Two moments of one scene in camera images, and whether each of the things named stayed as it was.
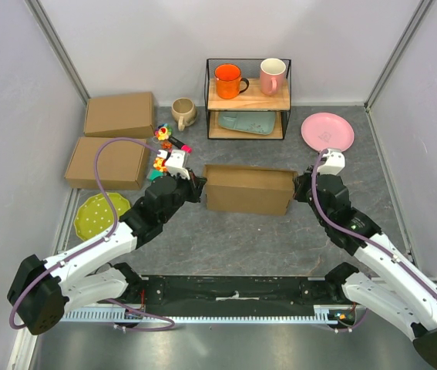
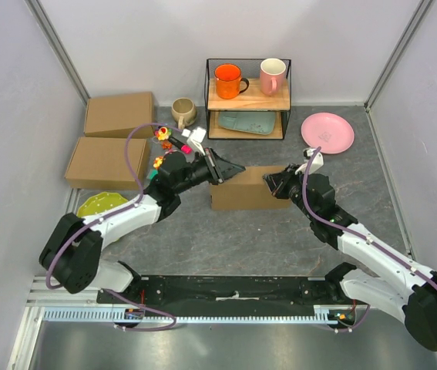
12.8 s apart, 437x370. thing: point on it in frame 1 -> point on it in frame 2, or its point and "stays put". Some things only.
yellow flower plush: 159,164 stays put
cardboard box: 248,190 stays put
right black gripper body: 303,190 -> 290,186
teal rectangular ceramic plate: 260,122 stays put
